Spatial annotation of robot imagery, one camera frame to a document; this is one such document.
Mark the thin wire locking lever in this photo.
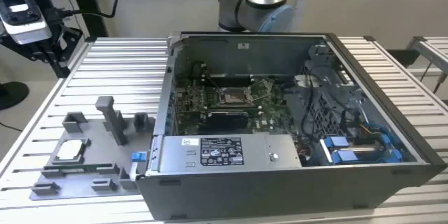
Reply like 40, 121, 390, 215
205, 75, 221, 90

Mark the silver CPU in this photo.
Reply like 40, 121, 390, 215
54, 139, 88, 161

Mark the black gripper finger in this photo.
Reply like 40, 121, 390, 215
0, 34, 53, 63
50, 27, 85, 78

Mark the black perforated disk bay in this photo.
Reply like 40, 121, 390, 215
289, 58, 354, 141

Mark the metal socket cover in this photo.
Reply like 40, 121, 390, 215
249, 80, 274, 99

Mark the black floor cable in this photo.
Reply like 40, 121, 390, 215
0, 121, 22, 132

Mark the black PC case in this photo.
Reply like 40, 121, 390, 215
134, 31, 448, 221

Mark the green RAM stick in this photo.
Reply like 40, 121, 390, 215
42, 164, 118, 172

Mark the black RAM slot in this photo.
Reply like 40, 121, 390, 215
206, 105, 261, 112
201, 74, 281, 83

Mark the metal slat side table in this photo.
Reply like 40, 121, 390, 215
405, 35, 448, 94

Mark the black frame post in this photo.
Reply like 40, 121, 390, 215
65, 0, 109, 39

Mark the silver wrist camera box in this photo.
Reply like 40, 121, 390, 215
0, 0, 53, 46

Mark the CPU socket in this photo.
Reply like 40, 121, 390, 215
216, 87, 252, 107

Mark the black round stand base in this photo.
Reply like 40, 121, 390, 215
0, 81, 30, 111

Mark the black heat sink shroud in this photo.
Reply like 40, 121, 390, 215
204, 110, 250, 134

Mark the silver power supply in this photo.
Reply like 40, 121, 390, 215
146, 133, 304, 177

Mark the black wire bundle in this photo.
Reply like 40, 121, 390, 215
333, 84, 362, 142

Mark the grey parts rack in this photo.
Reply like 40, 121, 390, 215
29, 95, 157, 201

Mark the green motherboard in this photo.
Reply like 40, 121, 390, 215
170, 77, 298, 137

